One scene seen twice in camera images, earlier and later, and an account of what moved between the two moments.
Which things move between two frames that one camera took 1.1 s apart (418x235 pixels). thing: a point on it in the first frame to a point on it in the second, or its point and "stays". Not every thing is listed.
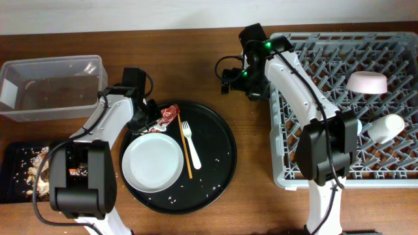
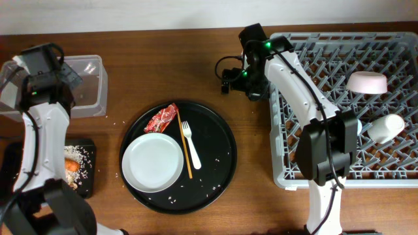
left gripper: x=156 y=110 to x=76 y=77
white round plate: x=152 y=162 stays
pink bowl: x=367 y=82 stays
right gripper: x=262 y=91 stays
